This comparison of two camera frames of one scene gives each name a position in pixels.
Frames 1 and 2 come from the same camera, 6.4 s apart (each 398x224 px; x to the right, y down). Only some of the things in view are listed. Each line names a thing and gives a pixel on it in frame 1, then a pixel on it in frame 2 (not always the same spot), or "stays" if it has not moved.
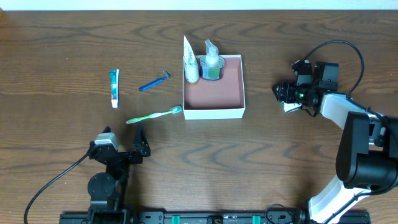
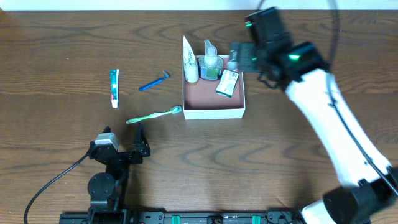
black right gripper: [286, 93] -> [244, 57]
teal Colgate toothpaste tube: [114, 87] stays
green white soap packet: [288, 106] -> [227, 82]
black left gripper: [121, 155] stays
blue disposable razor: [166, 74] stays
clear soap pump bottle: [211, 65] stays
